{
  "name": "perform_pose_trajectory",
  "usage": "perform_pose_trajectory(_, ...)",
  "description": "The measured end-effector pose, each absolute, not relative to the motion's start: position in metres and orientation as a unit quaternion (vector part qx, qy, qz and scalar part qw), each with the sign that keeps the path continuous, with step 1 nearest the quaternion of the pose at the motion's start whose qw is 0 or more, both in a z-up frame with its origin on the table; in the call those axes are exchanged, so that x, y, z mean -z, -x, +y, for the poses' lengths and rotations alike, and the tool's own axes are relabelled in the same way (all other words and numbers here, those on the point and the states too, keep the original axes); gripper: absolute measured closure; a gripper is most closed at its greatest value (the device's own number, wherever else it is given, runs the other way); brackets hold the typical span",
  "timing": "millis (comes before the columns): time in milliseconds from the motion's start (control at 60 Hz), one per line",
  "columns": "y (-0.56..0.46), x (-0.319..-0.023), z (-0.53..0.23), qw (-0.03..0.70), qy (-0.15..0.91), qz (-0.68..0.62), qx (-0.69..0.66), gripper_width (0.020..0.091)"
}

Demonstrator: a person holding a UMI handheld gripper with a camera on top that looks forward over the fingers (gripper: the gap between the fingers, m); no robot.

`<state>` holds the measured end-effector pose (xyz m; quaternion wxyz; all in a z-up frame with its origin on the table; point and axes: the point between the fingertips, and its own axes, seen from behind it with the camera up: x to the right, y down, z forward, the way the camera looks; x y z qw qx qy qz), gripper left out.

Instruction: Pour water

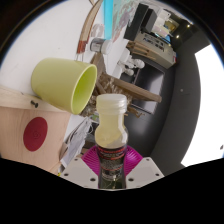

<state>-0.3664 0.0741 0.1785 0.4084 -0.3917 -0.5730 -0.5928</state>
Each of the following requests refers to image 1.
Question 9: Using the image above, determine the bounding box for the small flat black box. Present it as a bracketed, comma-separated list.
[143, 8, 158, 34]

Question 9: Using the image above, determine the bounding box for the black wall screen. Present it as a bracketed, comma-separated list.
[133, 61, 166, 114]

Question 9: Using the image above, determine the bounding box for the long wooden paintbrush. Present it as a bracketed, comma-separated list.
[76, 0, 104, 56]

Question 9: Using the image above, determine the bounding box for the long ceiling light strip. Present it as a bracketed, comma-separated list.
[180, 43, 224, 168]

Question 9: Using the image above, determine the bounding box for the flat round red coaster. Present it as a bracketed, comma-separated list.
[22, 116, 49, 153]

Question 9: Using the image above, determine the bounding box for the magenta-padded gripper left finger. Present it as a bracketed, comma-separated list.
[61, 145, 103, 190]

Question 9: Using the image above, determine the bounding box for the clear dark-labelled drink bottle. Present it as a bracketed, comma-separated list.
[94, 93, 129, 190]

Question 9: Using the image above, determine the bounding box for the yellow-green mug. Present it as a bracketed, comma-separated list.
[30, 57, 98, 116]

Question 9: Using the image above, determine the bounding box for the golden sculpture on wooden base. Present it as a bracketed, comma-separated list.
[79, 53, 163, 118]

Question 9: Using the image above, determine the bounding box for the small white-lidded paint jar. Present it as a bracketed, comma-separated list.
[89, 37, 114, 55]

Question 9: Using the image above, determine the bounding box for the large flat black box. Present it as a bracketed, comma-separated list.
[123, 3, 149, 41]

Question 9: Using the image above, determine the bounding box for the white cabinet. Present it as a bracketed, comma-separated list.
[141, 28, 178, 69]

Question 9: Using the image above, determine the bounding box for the white tape roll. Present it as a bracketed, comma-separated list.
[91, 23, 104, 38]

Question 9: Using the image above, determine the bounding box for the white plaster bust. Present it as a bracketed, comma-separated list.
[123, 66, 136, 77]
[128, 58, 146, 69]

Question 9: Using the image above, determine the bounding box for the wooden easel by cabinet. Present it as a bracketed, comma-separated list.
[126, 39, 158, 61]

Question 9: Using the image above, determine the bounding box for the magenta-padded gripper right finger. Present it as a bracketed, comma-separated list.
[123, 145, 165, 190]

